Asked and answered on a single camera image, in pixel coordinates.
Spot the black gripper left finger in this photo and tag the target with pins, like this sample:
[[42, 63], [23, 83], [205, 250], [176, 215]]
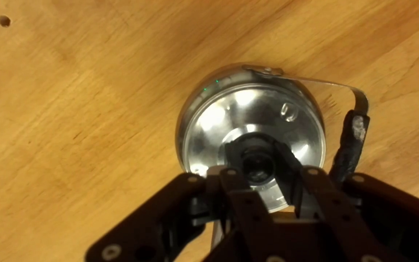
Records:
[[180, 218]]

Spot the silver pot lid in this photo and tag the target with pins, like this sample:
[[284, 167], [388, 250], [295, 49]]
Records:
[[218, 121]]

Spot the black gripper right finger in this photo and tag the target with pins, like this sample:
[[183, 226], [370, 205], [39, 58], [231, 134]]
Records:
[[364, 223]]

